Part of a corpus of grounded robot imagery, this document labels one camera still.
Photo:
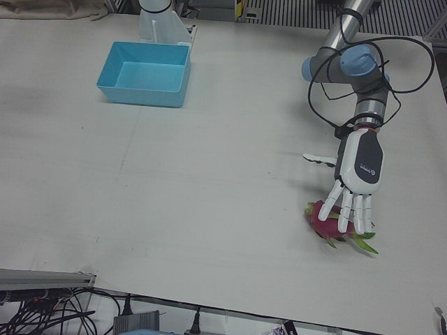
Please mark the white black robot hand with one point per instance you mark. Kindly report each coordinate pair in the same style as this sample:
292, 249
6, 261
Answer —
363, 164

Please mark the pink dragon fruit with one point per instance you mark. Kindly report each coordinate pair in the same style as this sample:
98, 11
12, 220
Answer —
330, 227

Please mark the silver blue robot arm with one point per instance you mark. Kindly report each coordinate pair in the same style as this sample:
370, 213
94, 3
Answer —
352, 63

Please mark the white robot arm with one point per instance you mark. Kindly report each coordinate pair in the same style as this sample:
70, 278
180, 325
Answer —
155, 5

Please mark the clear plastic bag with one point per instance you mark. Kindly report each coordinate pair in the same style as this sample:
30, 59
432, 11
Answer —
281, 328

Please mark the black plug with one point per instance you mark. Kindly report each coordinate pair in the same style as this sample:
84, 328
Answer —
195, 319

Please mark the empty light blue bin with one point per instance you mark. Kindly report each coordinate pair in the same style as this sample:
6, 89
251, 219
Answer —
146, 76

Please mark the grey power brick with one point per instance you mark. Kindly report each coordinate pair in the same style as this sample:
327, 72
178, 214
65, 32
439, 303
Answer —
136, 322

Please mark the beige cloth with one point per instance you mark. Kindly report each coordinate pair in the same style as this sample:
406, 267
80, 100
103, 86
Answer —
45, 8

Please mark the aluminium frame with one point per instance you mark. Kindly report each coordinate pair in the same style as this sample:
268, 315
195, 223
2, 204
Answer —
436, 28

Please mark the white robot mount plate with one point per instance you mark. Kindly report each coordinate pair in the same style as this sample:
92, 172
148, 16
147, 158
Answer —
164, 29

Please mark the aluminium profile rail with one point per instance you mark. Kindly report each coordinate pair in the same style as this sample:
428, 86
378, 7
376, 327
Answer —
42, 279

